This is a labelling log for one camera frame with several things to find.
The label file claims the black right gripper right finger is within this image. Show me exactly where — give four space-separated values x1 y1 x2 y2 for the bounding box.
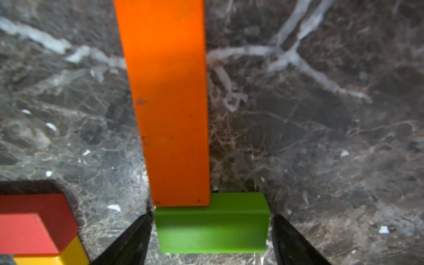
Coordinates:
271 215 331 265

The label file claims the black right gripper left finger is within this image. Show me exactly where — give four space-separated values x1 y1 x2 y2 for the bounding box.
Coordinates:
91 213 153 265

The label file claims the yellow block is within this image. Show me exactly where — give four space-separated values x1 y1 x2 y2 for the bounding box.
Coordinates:
13 236 90 265

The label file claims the green block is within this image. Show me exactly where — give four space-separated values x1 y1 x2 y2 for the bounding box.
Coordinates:
155 192 271 254

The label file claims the red short block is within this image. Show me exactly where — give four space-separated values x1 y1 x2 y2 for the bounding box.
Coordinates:
1 194 78 255

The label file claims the orange long block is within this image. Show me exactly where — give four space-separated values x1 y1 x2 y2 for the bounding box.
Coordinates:
114 1 210 206

